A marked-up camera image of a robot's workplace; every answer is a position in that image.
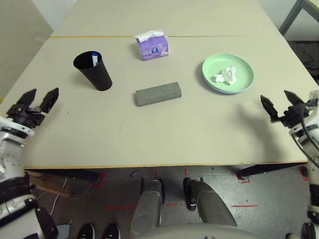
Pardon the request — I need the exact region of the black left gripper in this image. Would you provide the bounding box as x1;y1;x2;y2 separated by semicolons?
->
5;87;60;129

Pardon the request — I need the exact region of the beige table black frame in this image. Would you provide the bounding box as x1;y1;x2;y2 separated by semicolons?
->
278;0;319;35

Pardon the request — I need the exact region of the wooden plank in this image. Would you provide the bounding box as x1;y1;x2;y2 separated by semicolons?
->
26;171;72;199

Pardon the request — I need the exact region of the grey glasses case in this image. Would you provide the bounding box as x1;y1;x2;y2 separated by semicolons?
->
135;81;182;108

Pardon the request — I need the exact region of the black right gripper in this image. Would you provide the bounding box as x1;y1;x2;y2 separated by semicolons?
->
260;90;311;129

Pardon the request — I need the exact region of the thin white floor cable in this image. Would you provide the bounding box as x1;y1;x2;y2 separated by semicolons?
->
34;176;92;216

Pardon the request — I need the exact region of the black table foot bar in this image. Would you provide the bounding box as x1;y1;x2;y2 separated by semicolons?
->
24;169;105;185
239;163;309;178

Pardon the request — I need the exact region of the grey robot left leg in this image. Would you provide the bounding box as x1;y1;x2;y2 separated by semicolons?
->
131;179;165;237

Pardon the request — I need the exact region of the black sneaker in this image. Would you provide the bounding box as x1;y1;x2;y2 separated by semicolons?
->
103;223;122;239
78;224;97;239

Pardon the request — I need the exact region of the grey robot right leg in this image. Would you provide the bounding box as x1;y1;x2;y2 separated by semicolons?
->
183;177;237;227

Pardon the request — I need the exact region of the grey box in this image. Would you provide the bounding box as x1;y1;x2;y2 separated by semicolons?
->
56;224;70;239

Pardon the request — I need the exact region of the grey robot leg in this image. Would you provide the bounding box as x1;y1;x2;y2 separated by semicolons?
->
183;177;237;227
131;179;165;237

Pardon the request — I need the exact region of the green plate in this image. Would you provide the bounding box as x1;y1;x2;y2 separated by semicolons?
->
201;53;255;94

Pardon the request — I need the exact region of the black plastic cup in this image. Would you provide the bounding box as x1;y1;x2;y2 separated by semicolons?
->
73;50;113;92

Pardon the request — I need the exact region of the white tissue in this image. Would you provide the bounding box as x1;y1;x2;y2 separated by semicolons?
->
214;66;237;85

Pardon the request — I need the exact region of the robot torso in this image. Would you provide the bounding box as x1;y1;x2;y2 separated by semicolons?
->
129;222;282;239

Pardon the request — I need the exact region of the purple tissue pack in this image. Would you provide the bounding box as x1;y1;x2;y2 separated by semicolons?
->
135;29;170;61

